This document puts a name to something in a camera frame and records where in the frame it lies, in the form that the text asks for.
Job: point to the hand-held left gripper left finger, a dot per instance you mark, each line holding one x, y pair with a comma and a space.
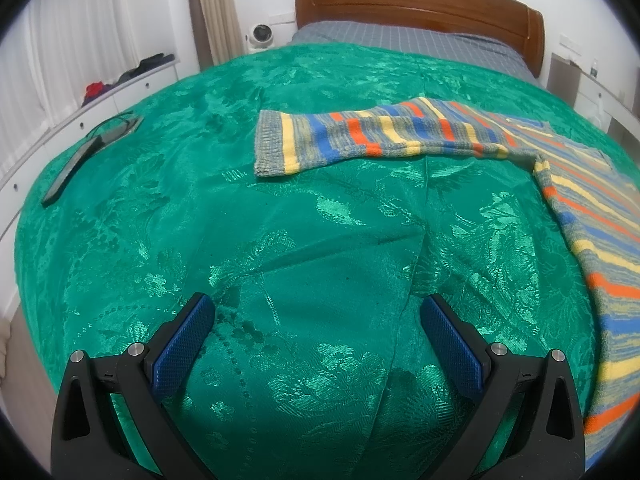
182, 346

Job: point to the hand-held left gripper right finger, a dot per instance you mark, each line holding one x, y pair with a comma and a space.
452, 346

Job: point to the striped knit sweater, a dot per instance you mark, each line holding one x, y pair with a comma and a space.
400, 135

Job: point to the dark clothes pile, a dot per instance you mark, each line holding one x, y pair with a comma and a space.
150, 63

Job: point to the green patterned bedspread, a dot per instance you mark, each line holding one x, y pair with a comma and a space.
300, 240

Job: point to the long black flat device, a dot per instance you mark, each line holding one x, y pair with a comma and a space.
67, 172

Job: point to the white drawer cabinet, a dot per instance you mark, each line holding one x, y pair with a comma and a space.
125, 94

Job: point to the red cloth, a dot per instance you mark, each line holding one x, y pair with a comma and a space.
95, 91

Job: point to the white built-in desk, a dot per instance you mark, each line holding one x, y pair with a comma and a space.
590, 92

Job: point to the small dark bottle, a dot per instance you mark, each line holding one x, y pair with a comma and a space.
595, 71

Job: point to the grey checked bed sheet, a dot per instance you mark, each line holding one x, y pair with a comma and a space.
400, 40

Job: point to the small white fan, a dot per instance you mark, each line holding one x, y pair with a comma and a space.
260, 34

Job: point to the white sheer curtain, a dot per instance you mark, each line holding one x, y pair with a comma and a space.
75, 35

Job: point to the beige curtain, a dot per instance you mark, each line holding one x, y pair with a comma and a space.
220, 10

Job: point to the brown wooden headboard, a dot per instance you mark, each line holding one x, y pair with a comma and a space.
410, 10

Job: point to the white wall socket panel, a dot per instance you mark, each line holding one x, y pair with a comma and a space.
571, 46

